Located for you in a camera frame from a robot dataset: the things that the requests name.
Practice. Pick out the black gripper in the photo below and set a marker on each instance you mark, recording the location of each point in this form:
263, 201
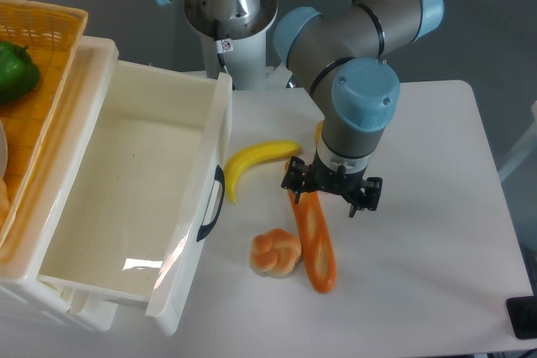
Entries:
360, 193

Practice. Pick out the small yellow fruit behind arm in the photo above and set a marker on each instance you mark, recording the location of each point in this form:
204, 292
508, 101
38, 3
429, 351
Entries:
318, 131

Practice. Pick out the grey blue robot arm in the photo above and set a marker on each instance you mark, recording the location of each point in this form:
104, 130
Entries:
338, 61

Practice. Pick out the long orange baguette bread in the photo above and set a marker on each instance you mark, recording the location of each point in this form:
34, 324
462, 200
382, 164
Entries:
317, 251

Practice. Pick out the round knotted bread roll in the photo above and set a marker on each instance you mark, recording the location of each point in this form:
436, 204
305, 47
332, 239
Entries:
275, 253

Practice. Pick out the yellow plastic banana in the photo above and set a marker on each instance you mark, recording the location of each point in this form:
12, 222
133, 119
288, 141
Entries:
247, 157

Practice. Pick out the white plastic drawer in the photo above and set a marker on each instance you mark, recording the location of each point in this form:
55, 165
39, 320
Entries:
127, 233

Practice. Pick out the black device at table edge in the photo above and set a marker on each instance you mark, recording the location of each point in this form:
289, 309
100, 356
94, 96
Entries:
522, 316

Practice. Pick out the yellow woven basket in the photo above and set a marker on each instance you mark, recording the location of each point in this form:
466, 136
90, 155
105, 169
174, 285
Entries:
52, 33

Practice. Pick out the white drawer cabinet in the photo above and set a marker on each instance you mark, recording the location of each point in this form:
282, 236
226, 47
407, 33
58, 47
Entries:
23, 295

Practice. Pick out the green bell pepper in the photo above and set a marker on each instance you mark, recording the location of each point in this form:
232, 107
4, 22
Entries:
19, 74

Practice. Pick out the black drawer handle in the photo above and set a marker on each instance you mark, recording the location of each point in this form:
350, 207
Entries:
214, 205

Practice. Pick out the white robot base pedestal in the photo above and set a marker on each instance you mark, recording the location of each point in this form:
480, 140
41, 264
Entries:
233, 36

